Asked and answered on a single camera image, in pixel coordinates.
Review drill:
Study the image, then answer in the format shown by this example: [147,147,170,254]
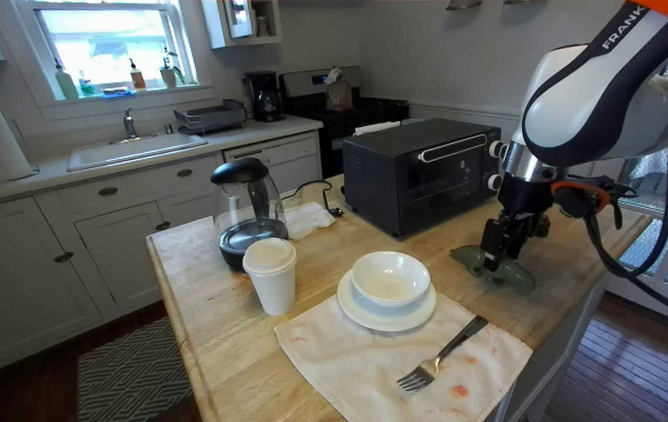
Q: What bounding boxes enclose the white paper napkin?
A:
[282,199,337,242]

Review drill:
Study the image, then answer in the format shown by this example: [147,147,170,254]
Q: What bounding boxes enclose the white kitchen sink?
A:
[65,133,211,174]

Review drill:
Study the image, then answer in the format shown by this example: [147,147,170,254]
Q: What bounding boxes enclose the green soap bottle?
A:
[53,61,83,104]

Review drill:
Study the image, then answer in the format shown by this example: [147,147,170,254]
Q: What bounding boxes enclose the small red bottle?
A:
[127,57,147,92]

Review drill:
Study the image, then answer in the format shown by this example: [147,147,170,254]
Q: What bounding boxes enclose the white wall cabinet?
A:
[200,0,284,51]

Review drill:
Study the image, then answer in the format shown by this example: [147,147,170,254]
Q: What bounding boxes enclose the grey dish rack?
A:
[172,99,248,135]

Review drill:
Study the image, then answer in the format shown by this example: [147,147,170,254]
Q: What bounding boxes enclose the black toaster oven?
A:
[339,114,506,242]

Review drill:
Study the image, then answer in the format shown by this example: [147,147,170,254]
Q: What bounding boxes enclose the black kettle cable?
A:
[282,179,346,220]

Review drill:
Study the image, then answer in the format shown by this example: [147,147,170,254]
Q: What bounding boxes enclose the brown bag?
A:
[321,65,357,114]

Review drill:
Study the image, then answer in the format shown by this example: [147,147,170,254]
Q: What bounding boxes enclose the small teal bottle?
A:
[78,71,98,99]

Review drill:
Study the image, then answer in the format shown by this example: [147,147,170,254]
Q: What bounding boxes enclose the white bowl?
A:
[349,248,433,310]

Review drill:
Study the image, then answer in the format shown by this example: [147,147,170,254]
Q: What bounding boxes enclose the metal fork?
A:
[395,315,489,394]

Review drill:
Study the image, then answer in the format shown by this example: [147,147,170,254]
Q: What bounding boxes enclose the white plate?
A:
[336,267,439,335]

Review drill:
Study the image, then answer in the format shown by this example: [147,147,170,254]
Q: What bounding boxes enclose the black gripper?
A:
[478,174,559,275]

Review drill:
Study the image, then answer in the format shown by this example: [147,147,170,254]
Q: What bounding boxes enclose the glass electric kettle black lid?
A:
[209,158,291,275]

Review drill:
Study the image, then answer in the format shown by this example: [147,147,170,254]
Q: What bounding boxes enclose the white framed window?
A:
[11,0,211,108]

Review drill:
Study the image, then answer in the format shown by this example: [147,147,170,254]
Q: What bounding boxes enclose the white base cabinets with counter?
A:
[0,114,327,384]

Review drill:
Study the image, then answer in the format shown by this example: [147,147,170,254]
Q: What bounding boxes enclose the black kitchen stove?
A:
[280,63,412,179]

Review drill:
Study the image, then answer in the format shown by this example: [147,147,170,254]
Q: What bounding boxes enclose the green leaf-shaped cloth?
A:
[448,244,539,296]

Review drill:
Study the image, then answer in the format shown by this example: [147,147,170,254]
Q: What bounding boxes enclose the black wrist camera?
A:
[549,175,625,233]

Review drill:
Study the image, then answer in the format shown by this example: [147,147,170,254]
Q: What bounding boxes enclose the metal faucet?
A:
[120,106,143,142]

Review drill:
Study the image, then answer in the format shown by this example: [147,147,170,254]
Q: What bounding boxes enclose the grey patterned rug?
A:
[76,315,195,422]

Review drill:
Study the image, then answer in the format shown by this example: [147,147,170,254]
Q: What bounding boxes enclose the black coffee maker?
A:
[242,71,287,125]

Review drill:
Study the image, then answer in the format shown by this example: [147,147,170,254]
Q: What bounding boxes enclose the white paper cup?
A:
[242,237,301,319]

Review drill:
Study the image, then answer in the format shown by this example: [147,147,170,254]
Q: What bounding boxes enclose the white kitchen island base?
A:
[494,284,609,422]

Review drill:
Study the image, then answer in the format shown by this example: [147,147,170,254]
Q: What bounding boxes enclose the blue sponge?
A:
[98,85,138,100]

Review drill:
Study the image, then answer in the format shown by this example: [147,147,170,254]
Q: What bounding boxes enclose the stained beige cloth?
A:
[273,291,534,422]

